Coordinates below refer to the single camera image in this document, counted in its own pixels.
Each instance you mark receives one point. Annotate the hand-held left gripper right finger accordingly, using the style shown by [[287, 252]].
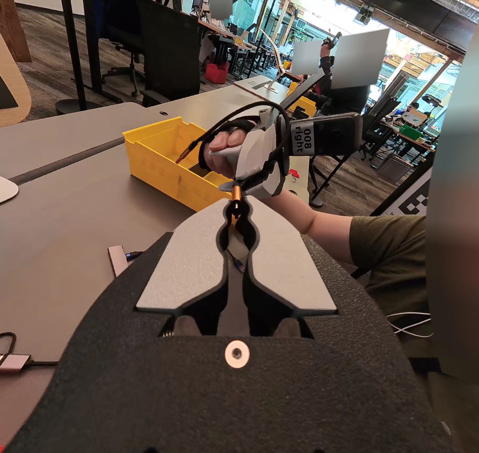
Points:
[[288, 273]]

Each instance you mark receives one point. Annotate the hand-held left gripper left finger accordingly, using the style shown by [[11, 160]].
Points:
[[187, 269]]

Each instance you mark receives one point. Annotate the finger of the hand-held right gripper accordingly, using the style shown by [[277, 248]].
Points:
[[256, 149], [275, 187]]

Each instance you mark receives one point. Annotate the grey usb hub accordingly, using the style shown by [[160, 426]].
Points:
[[118, 262]]

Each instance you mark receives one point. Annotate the yellow plastic bin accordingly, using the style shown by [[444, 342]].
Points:
[[157, 160]]

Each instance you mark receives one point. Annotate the person's right forearm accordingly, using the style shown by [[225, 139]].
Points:
[[322, 232]]

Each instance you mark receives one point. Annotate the person's right hand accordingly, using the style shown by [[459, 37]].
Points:
[[223, 164]]

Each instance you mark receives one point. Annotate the small yellow bin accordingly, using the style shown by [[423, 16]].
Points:
[[303, 104]]

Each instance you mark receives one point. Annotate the green plastic bin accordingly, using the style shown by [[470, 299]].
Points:
[[409, 132]]

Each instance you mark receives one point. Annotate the small red bin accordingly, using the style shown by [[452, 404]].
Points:
[[217, 74]]

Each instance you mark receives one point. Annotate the person's olive shirt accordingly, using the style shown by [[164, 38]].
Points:
[[389, 258]]

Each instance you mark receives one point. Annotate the black white marker board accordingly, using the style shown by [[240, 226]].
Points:
[[415, 202]]

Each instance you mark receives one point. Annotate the black office chair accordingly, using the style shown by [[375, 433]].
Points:
[[168, 48]]

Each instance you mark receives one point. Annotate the blue fabric chair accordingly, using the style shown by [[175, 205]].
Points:
[[119, 11]]

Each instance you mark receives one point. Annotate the black floor stand pole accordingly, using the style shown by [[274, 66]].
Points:
[[71, 29]]

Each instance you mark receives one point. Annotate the black board wooden rim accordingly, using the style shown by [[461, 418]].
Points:
[[22, 86]]

